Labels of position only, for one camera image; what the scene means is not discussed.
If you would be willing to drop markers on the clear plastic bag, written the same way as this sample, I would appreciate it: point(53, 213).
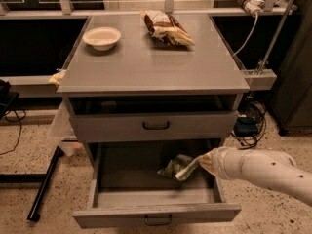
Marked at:
point(61, 131)

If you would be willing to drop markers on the closed upper drawer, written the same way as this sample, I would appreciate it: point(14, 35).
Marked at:
point(156, 126)

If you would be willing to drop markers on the open middle drawer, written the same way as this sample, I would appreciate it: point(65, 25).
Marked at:
point(126, 189)

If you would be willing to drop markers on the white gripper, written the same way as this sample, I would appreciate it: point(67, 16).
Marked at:
point(223, 164)

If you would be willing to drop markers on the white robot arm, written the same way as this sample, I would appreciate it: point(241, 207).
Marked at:
point(272, 170)

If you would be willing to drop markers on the black metal floor stand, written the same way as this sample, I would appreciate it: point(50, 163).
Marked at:
point(43, 180)

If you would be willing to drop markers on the grey drawer cabinet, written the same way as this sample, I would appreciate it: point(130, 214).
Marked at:
point(145, 76)

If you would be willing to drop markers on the white power strip with cable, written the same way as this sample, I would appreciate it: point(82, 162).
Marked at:
point(252, 7)

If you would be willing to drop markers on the white paper bowl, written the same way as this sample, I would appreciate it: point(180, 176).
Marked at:
point(102, 38)

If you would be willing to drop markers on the green jalapeno chip bag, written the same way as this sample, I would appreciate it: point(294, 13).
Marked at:
point(180, 167)

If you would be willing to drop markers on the dark grey cabinet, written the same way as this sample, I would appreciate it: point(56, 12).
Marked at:
point(291, 102)

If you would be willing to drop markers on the brown chip bag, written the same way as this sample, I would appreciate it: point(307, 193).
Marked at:
point(165, 28)

